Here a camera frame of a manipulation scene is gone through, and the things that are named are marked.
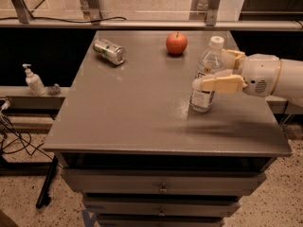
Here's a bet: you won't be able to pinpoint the small crumpled foil object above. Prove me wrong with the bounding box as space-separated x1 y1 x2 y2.
48 83 61 96

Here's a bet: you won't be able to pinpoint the white pump dispenser bottle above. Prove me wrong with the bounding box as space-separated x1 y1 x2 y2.
23 63 46 96

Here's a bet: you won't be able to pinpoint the red apple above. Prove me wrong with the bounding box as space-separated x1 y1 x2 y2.
166 32 187 56

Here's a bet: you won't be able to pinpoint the black metal stand leg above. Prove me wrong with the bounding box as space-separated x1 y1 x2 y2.
36 156 58 209

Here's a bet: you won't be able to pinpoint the grey drawer cabinet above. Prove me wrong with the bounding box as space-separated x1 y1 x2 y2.
45 31 291 227

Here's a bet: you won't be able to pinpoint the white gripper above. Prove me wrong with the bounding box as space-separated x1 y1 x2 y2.
192 49 280 97

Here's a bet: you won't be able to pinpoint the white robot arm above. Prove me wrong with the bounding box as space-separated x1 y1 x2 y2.
192 49 303 107

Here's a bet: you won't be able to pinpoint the clear plastic water bottle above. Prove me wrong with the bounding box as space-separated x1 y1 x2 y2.
188 35 225 114

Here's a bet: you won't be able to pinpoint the silver green soda can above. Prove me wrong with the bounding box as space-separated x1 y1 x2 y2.
93 39 126 65

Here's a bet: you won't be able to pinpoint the black cables on floor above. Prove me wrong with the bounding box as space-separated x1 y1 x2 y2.
0 98 55 161

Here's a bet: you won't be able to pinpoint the black cable on ledge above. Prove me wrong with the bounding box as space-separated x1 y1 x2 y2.
0 15 128 24

